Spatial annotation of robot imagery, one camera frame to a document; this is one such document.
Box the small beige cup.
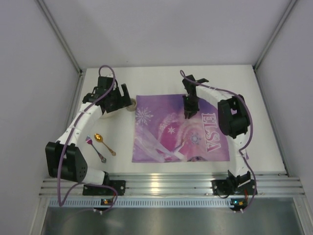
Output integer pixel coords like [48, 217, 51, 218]
[126, 98, 137, 112]

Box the cream round plate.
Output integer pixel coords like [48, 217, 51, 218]
[100, 111, 118, 119]

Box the purple Elsa placemat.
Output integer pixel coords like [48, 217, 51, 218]
[132, 94, 239, 163]

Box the gold spoon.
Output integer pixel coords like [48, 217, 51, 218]
[94, 133, 116, 156]

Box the iridescent purple fork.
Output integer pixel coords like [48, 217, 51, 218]
[86, 136, 107, 164]

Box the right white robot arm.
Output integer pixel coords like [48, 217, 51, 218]
[180, 70, 253, 189]

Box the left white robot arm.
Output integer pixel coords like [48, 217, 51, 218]
[45, 76, 132, 185]

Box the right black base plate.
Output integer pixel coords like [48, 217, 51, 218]
[212, 179, 256, 197]

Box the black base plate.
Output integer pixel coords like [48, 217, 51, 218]
[212, 179, 256, 197]
[82, 180, 126, 196]

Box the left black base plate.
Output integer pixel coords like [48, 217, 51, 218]
[82, 180, 126, 196]

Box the aluminium mounting rail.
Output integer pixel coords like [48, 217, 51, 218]
[39, 172, 305, 198]

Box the perforated cable duct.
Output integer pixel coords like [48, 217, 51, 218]
[63, 197, 246, 209]

